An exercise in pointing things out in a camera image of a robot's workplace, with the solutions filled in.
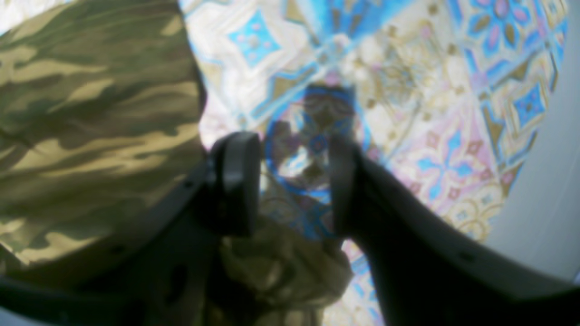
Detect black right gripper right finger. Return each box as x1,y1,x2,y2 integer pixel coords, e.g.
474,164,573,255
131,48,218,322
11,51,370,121
329,135,580,326

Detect patterned tile tablecloth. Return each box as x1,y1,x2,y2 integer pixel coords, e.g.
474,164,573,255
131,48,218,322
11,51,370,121
177,0,571,326

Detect camouflage T-shirt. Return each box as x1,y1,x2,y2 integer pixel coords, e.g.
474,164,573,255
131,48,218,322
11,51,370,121
1,0,351,326

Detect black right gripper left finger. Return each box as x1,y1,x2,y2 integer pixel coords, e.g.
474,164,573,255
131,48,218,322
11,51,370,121
1,131,261,326

